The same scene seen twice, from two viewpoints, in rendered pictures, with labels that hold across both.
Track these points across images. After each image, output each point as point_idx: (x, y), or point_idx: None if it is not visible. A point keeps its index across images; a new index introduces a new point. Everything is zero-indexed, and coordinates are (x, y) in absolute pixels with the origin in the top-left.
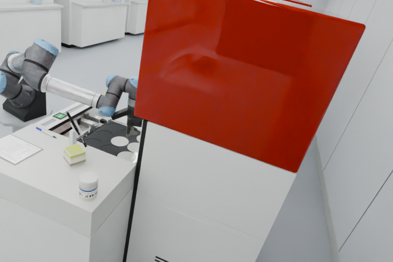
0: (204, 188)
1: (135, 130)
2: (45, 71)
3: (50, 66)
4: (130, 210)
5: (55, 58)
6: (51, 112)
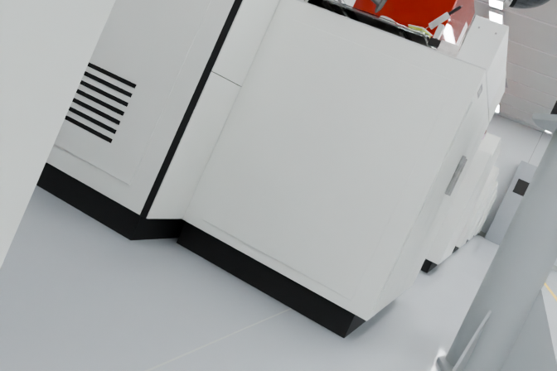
0: None
1: None
2: None
3: None
4: None
5: None
6: (552, 115)
